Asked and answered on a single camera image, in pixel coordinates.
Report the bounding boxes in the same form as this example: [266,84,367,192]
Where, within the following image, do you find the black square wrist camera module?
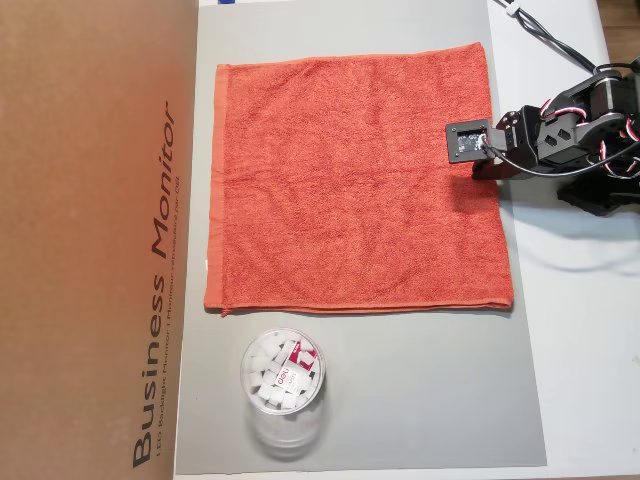
[444,118,506,165]

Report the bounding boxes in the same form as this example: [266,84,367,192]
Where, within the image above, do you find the orange terry towel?
[202,42,516,317]

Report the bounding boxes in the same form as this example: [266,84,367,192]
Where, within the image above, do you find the white eraser cubes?
[244,335,321,412]

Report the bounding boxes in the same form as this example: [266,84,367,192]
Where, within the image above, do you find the brown Business Monitor cardboard box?
[0,0,201,480]

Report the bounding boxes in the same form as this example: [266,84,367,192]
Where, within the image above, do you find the black camera cable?
[479,137,640,177]

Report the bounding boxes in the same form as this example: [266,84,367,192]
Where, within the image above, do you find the red white deli packet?
[272,339,320,397]

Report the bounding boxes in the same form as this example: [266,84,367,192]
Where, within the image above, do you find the grey desk mat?
[172,4,549,476]

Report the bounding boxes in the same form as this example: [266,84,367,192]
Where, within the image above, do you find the clear plastic jar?
[238,327,327,461]

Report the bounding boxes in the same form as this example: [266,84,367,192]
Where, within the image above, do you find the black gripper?
[471,104,542,182]

